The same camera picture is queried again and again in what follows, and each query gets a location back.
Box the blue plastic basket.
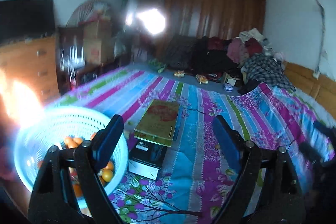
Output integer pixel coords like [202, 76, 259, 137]
[13, 105, 129, 210]

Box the dark navy box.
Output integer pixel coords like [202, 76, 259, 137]
[128, 140, 168, 180]

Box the wooden headboard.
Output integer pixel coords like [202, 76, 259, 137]
[284, 62, 336, 118]

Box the floral striped bed sheet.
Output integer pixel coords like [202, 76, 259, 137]
[55, 67, 335, 223]

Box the yellow gift box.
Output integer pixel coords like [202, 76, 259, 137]
[134, 100, 180, 147]

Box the wooden dresser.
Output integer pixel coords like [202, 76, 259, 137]
[1, 37, 60, 105]

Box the pile of clothes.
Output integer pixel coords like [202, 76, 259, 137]
[161, 35, 295, 95]

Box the cardboard box with red print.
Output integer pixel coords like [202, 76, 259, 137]
[83, 39, 114, 65]

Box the black television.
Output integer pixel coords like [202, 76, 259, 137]
[1, 0, 56, 43]

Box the wooden wardrobe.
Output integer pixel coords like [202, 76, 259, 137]
[156, 0, 266, 58]

